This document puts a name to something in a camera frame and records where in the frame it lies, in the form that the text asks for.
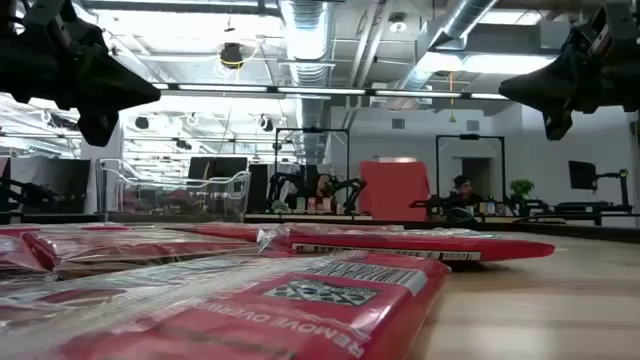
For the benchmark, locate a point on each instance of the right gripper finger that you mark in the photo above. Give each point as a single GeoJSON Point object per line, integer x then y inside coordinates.
{"type": "Point", "coordinates": [545, 87]}
{"type": "Point", "coordinates": [557, 122]}

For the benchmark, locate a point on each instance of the dark partition wall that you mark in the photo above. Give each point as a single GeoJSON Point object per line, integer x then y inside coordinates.
{"type": "Point", "coordinates": [55, 185]}

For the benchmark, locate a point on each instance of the silver ceiling duct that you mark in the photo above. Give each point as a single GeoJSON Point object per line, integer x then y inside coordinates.
{"type": "Point", "coordinates": [450, 25]}
{"type": "Point", "coordinates": [305, 40]}

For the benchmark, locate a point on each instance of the dark background monitor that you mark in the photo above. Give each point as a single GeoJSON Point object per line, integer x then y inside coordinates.
{"type": "Point", "coordinates": [215, 167]}

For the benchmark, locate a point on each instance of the black ceiling fixture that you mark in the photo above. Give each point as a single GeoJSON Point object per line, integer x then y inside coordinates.
{"type": "Point", "coordinates": [231, 54]}

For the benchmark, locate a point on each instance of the person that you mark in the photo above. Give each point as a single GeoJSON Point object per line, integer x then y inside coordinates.
{"type": "Point", "coordinates": [462, 190]}

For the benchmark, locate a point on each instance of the red panel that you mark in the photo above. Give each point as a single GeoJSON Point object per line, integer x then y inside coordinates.
{"type": "Point", "coordinates": [395, 190]}

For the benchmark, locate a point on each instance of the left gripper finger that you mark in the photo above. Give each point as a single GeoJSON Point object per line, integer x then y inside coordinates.
{"type": "Point", "coordinates": [105, 85]}
{"type": "Point", "coordinates": [97, 127]}

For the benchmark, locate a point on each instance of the green potted plant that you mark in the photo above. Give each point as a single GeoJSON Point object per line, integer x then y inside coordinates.
{"type": "Point", "coordinates": [522, 189]}

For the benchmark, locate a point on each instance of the long ceiling light bar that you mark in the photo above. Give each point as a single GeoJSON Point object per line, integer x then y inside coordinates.
{"type": "Point", "coordinates": [320, 91]}

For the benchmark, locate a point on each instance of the clear plastic basket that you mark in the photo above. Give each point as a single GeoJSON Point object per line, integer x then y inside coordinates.
{"type": "Point", "coordinates": [235, 200]}

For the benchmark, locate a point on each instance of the red popcorn bag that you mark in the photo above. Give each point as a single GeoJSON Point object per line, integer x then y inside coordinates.
{"type": "Point", "coordinates": [100, 228]}
{"type": "Point", "coordinates": [215, 231]}
{"type": "Point", "coordinates": [20, 255]}
{"type": "Point", "coordinates": [450, 247]}
{"type": "Point", "coordinates": [125, 250]}
{"type": "Point", "coordinates": [300, 320]}

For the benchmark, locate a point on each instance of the black monitor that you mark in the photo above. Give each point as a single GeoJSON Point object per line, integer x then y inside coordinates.
{"type": "Point", "coordinates": [582, 175]}

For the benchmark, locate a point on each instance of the black background robot arm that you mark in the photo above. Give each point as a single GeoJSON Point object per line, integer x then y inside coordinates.
{"type": "Point", "coordinates": [277, 187]}
{"type": "Point", "coordinates": [352, 186]}

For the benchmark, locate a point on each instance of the black stand frame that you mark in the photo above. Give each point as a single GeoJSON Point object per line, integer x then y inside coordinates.
{"type": "Point", "coordinates": [310, 130]}
{"type": "Point", "coordinates": [470, 136]}

